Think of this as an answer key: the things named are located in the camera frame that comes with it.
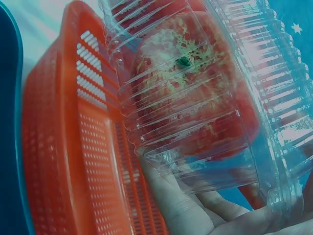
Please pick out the dark blue teal-rimmed tray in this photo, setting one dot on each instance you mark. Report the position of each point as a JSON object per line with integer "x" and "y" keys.
{"x": 9, "y": 122}

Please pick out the person's right fingers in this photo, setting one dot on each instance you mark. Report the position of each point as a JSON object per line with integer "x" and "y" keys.
{"x": 176, "y": 205}

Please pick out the orange plastic basket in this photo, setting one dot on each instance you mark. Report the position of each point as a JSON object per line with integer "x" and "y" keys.
{"x": 73, "y": 147}

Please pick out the red apple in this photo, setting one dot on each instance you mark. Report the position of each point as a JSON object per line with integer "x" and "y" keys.
{"x": 195, "y": 98}

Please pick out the person's right hand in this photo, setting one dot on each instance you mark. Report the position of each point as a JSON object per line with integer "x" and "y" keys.
{"x": 195, "y": 215}

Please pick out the clear plastic clamshell container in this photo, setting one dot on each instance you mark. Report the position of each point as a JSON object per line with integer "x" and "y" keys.
{"x": 264, "y": 73}

